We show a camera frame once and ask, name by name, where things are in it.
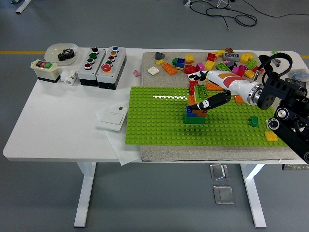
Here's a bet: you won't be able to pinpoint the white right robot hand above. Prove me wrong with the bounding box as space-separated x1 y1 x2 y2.
187 70 254 111

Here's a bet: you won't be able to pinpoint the lime long toy brick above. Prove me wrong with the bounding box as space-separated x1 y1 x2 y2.
216 62 232 73
194 84 208 103

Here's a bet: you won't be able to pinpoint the grey long toy brick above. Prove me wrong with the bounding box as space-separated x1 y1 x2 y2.
223 52 241 61

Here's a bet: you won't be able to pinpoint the blue toy brick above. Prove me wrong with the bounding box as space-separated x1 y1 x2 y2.
185 105 197 117

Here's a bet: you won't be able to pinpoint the green square toy brick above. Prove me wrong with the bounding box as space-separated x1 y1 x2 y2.
184 116 206 125

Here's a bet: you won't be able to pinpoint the blue green yellow brick stack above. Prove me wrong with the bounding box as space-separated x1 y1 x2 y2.
171 57 186 71

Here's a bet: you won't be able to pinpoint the green studded baseplate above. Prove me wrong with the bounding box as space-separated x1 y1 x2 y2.
125 86 288 147

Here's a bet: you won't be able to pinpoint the grey-brown mat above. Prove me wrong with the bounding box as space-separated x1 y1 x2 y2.
140 51 303 162

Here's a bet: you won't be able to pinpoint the silver floor socket plate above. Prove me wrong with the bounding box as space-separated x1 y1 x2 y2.
212 185 235 205
209 163 230 181

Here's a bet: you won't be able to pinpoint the dark keyed panel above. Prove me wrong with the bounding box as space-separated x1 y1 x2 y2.
281 163 309 171

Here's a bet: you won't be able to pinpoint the white table leg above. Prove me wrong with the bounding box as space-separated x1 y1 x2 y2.
240 163 267 229
73 161 97 228

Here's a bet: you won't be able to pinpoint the emergency stop control box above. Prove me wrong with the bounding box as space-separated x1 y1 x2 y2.
96 45 127 90

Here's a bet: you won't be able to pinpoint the white paper sheet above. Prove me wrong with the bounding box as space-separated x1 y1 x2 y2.
94 103 142 167

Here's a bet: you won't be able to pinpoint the three-button control box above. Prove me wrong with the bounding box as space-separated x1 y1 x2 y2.
77 47 107 87

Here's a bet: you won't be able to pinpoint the white pipe tee fitting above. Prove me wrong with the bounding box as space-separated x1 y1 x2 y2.
60 69 78 87

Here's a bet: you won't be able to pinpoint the black metal gears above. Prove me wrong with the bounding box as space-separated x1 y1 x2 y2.
57 48 75 64

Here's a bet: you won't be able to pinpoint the white bowl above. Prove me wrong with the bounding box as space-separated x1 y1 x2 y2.
44 43 79 66

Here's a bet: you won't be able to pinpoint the white furniture foot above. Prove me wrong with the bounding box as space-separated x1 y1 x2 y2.
15 0 32 14

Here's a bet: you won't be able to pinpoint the looped black floor cable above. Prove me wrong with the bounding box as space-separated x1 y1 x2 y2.
189 0 257 32

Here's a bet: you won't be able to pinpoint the long black floor cable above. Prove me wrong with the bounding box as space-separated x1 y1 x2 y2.
243 0 309 18

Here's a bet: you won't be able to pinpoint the white wall switch plate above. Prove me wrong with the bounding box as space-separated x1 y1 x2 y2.
96 110 127 132

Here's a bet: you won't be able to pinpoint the white red-green switch box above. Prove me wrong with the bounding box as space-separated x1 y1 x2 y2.
30 59 61 84

